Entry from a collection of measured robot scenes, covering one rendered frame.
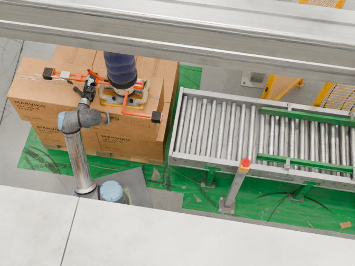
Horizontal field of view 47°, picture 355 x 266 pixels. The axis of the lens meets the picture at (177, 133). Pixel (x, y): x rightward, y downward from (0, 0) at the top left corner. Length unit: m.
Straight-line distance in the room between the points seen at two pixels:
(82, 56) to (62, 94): 0.80
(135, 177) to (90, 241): 2.68
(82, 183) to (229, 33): 2.23
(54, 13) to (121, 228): 0.43
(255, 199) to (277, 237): 3.47
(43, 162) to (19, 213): 3.67
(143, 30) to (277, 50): 0.25
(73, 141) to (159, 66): 1.56
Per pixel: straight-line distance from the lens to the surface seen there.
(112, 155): 4.12
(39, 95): 3.47
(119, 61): 2.85
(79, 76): 3.32
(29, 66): 3.66
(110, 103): 3.29
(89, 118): 2.64
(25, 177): 4.24
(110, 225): 0.56
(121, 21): 0.77
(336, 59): 0.81
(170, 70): 3.95
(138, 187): 3.19
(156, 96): 3.32
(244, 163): 3.00
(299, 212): 4.10
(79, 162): 2.78
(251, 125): 3.71
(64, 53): 4.19
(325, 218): 4.17
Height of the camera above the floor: 3.75
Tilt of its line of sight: 63 degrees down
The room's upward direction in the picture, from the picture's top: 3 degrees clockwise
